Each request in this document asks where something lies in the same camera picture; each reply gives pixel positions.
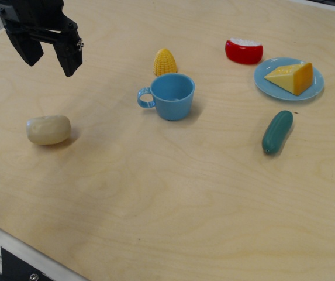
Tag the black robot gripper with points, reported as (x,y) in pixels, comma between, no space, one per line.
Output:
(28,22)

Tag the green toy cucumber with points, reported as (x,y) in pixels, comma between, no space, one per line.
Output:
(277,132)

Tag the blue plastic cup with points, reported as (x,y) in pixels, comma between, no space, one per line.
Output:
(170,94)

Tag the beige toy potato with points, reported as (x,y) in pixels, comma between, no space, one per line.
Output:
(48,130)

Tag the yellow toy corn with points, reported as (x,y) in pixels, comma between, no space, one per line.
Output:
(164,62)

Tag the red toy cheese wheel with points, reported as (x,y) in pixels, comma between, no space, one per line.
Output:
(244,51)

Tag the yellow toy cheese wedge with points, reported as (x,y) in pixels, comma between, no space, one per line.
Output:
(294,78)

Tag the aluminium table frame rail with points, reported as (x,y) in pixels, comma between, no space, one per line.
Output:
(38,260)

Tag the black corner bracket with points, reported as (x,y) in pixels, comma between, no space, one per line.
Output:
(13,268)

